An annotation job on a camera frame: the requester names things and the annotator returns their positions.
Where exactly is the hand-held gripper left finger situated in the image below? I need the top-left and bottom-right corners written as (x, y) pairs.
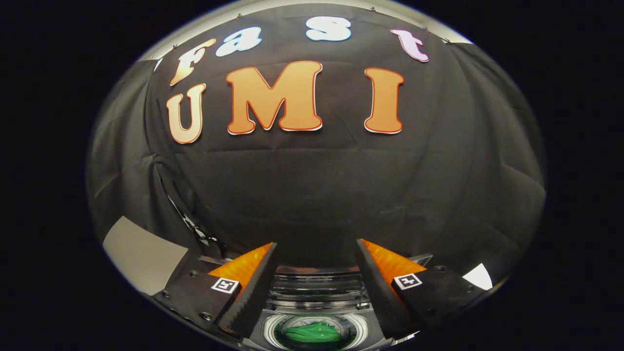
top-left (154, 242), bottom-right (278, 339)

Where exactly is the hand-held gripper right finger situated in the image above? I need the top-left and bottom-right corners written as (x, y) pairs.
top-left (355, 238), bottom-right (491, 340)

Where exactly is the grey washing machine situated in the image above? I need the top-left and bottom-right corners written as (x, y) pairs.
top-left (242, 266), bottom-right (421, 351)

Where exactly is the green garment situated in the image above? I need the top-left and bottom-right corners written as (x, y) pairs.
top-left (284, 322), bottom-right (342, 344)

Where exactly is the thin black rod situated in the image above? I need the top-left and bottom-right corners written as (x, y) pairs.
top-left (155, 165), bottom-right (221, 250)

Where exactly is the white sheet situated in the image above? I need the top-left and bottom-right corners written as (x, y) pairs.
top-left (462, 263), bottom-right (493, 291)

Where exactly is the black backdrop cloth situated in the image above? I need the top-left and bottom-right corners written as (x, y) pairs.
top-left (87, 4), bottom-right (546, 293)

